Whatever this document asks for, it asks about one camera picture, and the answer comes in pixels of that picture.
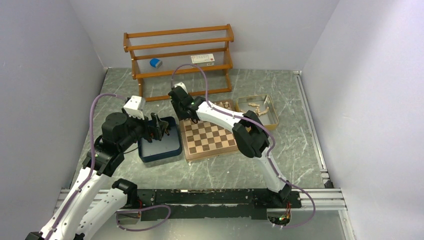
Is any gold metal tin tray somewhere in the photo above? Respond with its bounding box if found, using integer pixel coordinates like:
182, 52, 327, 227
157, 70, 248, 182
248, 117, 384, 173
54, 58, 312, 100
235, 94, 279, 131

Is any blue eraser block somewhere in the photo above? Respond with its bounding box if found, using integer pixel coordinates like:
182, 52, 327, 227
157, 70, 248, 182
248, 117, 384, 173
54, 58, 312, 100
149, 58, 163, 69

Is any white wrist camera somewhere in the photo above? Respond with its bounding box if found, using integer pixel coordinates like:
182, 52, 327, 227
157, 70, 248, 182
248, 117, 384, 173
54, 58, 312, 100
123, 95, 146, 120
173, 82, 188, 93

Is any blue metal tin tray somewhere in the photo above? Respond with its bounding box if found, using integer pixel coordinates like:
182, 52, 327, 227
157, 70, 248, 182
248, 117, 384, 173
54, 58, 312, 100
137, 116, 183, 163

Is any aluminium frame rail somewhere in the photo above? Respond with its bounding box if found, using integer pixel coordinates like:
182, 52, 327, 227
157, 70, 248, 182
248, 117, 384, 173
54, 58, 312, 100
293, 70, 347, 211

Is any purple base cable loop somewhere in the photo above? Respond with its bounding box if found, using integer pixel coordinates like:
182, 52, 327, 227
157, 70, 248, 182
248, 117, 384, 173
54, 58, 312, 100
114, 203, 172, 232

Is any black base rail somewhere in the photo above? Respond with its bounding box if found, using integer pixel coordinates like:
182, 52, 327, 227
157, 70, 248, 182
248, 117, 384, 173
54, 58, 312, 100
137, 188, 302, 221

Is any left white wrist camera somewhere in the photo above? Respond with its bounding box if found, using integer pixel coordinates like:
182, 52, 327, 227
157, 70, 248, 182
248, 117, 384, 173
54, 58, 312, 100
123, 95, 146, 120

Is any wooden chess board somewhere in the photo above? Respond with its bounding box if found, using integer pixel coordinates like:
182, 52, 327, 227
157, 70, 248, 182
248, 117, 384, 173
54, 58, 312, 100
179, 119, 238, 162

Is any white red card box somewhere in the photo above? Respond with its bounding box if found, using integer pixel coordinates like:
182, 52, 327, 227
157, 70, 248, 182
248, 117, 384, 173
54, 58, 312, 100
190, 53, 215, 67

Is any dark chess pieces pile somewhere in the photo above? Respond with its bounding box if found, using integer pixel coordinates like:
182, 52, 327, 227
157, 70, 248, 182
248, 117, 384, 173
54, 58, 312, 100
142, 130, 170, 143

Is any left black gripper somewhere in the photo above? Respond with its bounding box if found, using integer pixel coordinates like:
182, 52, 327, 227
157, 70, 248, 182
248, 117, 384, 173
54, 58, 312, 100
118, 107, 168, 151

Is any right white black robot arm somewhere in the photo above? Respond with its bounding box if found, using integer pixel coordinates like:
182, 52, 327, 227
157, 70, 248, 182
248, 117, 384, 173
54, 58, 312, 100
168, 86, 292, 207

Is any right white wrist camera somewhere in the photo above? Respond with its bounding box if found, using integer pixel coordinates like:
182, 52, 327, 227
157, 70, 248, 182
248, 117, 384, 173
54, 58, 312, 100
173, 82, 188, 93

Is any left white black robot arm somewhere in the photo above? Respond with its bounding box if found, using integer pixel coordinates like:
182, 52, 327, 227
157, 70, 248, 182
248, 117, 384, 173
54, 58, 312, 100
26, 111, 170, 240

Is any wooden two-tier shelf rack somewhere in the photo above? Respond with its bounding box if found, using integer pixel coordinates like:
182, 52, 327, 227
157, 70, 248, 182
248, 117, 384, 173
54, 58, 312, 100
123, 24, 235, 96

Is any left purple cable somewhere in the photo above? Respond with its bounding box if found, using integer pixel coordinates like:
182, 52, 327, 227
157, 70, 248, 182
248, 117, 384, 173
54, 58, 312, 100
43, 93, 128, 240

